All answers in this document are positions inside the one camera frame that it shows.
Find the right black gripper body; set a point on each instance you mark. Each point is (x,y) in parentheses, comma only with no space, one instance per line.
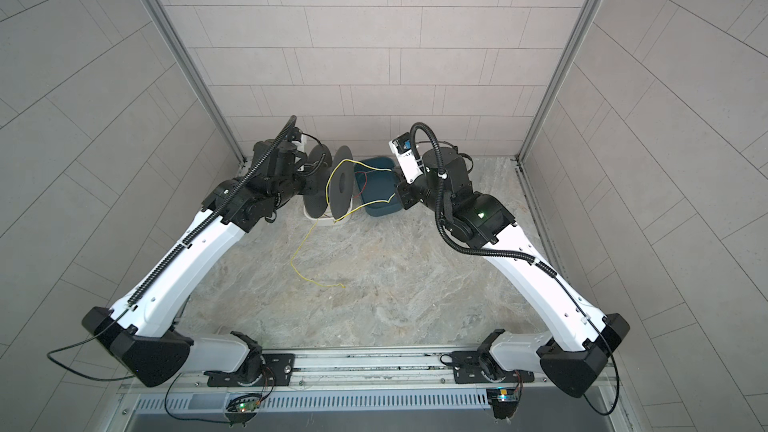
(415,191)

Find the left circuit board with LED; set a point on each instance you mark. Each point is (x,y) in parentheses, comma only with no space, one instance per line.
(245,404)

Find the perforated cable duct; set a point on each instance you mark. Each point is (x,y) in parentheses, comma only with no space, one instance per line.
(320,401)

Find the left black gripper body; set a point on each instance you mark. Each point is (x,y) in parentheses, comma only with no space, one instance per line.
(296,183)

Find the circuit board with led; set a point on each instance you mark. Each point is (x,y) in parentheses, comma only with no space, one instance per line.
(245,404)
(503,402)

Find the teal oval tray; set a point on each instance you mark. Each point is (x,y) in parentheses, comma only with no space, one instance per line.
(377,186)

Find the dark grey cable spool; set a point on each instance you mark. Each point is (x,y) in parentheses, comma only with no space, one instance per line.
(334,177)

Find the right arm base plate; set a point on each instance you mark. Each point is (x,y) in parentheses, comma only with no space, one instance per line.
(472,367)

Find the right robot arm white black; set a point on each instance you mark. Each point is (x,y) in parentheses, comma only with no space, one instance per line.
(580,339)

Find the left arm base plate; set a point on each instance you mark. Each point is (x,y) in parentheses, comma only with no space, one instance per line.
(271,369)

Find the right circuit board with LED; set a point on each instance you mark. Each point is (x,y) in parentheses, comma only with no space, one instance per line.
(503,402)

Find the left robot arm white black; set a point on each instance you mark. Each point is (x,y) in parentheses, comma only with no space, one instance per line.
(138,329)

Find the aluminium mounting rail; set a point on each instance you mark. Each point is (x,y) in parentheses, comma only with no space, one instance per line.
(384,366)

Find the white oval tray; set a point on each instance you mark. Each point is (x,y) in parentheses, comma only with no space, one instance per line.
(325,220)

